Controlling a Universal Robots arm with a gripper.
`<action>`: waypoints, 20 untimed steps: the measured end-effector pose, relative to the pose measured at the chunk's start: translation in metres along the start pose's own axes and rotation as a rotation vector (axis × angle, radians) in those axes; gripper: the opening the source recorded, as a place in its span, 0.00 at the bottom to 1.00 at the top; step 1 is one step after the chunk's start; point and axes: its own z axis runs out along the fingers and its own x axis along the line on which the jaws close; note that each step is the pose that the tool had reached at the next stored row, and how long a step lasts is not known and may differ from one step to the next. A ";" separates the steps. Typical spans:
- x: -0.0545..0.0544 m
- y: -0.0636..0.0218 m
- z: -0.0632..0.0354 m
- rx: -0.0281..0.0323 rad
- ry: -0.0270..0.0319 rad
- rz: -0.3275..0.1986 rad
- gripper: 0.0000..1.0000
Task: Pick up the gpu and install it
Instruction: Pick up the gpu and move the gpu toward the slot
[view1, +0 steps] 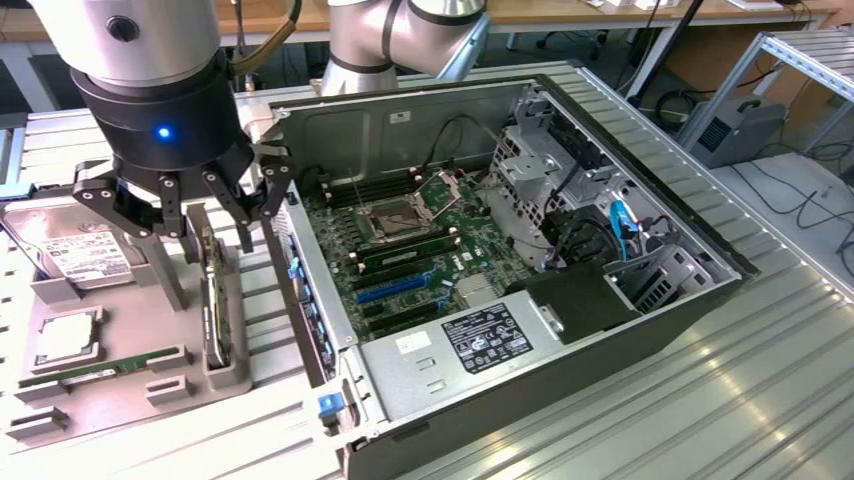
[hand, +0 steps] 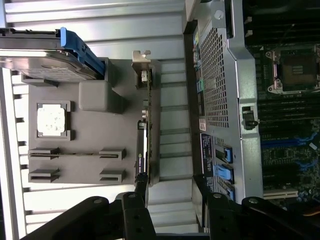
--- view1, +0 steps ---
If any CPU socket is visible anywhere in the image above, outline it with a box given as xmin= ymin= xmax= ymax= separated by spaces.
xmin=363 ymin=199 xmax=435 ymax=244

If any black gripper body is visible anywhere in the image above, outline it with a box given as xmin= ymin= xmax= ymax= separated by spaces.
xmin=69 ymin=64 xmax=259 ymax=175

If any blue wire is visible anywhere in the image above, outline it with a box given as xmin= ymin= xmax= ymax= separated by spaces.
xmin=607 ymin=198 xmax=643 ymax=264

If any wooden desk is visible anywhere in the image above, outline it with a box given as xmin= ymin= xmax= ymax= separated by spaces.
xmin=0 ymin=0 xmax=839 ymax=56

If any black loose cable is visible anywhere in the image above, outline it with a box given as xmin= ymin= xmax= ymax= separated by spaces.
xmin=726 ymin=162 xmax=854 ymax=241

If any grey parts rack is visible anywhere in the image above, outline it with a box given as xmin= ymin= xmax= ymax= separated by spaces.
xmin=0 ymin=219 xmax=259 ymax=455

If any silver metal disk bay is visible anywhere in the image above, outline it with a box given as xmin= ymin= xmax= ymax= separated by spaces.
xmin=486 ymin=122 xmax=606 ymax=231

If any green graphics card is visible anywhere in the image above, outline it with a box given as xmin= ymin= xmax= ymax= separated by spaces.
xmin=184 ymin=199 xmax=235 ymax=372

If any blue case latch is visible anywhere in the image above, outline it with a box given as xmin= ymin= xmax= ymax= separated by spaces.
xmin=312 ymin=392 xmax=346 ymax=419

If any silver power supply unit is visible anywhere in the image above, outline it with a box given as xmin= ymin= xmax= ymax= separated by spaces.
xmin=343 ymin=288 xmax=570 ymax=426

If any black stand pole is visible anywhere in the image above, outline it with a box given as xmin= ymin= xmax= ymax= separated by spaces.
xmin=623 ymin=0 xmax=707 ymax=104

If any aluminium frame rack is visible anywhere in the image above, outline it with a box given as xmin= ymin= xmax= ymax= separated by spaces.
xmin=673 ymin=27 xmax=854 ymax=166

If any open PC case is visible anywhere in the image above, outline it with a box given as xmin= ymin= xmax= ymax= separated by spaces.
xmin=234 ymin=72 xmax=763 ymax=480

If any blue disk carrier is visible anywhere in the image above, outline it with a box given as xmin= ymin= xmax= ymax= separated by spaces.
xmin=0 ymin=182 xmax=75 ymax=204

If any metal socket cover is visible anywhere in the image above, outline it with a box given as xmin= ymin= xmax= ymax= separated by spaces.
xmin=411 ymin=168 xmax=463 ymax=222

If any green RAM stick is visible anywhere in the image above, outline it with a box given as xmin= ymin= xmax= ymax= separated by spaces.
xmin=16 ymin=347 xmax=183 ymax=394

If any blue expansion slot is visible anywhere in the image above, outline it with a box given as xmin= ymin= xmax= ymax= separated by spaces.
xmin=355 ymin=272 xmax=439 ymax=306

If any grey box with handle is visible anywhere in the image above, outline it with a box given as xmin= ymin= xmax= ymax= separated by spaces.
xmin=678 ymin=97 xmax=794 ymax=170

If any green motherboard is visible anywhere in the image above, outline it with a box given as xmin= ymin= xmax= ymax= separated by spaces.
xmin=296 ymin=167 xmax=539 ymax=346

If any silver chipset heatsink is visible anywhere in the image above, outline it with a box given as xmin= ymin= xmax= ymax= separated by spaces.
xmin=455 ymin=273 xmax=500 ymax=307

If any black plastic shroud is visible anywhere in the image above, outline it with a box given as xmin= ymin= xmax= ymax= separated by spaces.
xmin=504 ymin=263 xmax=646 ymax=346

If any silver CPU chip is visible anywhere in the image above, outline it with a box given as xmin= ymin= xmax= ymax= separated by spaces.
xmin=33 ymin=314 xmax=96 ymax=365

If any black expansion slot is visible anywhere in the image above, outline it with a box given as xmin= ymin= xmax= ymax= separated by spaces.
xmin=368 ymin=303 xmax=447 ymax=335
xmin=350 ymin=262 xmax=432 ymax=292

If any thin metal locking lever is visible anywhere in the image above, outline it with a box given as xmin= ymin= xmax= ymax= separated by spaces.
xmin=348 ymin=167 xmax=370 ymax=217

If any silver hard disk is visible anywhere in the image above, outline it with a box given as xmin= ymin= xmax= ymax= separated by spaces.
xmin=0 ymin=199 xmax=149 ymax=292

